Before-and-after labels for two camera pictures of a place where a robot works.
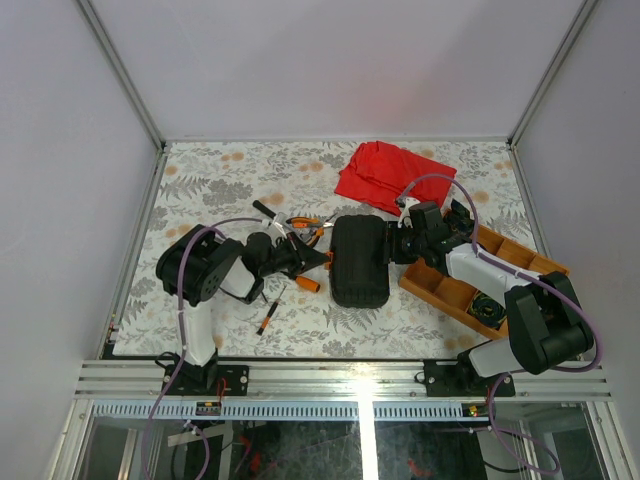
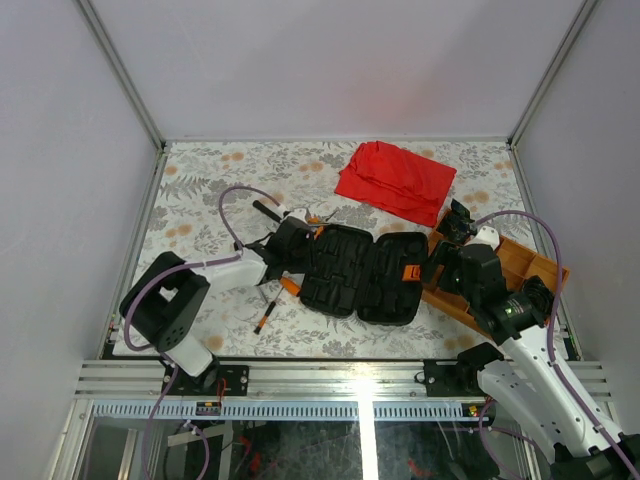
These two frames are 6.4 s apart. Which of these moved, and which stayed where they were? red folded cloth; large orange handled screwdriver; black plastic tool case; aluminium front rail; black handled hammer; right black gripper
Moved: right black gripper; black plastic tool case; large orange handled screwdriver
Stayed: red folded cloth; aluminium front rail; black handled hammer
